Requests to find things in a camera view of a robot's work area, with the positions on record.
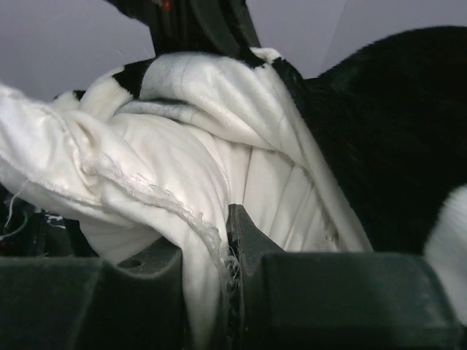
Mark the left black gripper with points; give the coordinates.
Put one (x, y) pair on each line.
(212, 26)

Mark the black white checkered pillowcase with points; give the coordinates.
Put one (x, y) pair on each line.
(385, 131)

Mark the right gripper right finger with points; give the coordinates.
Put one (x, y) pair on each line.
(333, 300)

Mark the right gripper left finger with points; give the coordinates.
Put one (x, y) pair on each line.
(89, 303)

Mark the white pillow insert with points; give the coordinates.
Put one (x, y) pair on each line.
(169, 164)

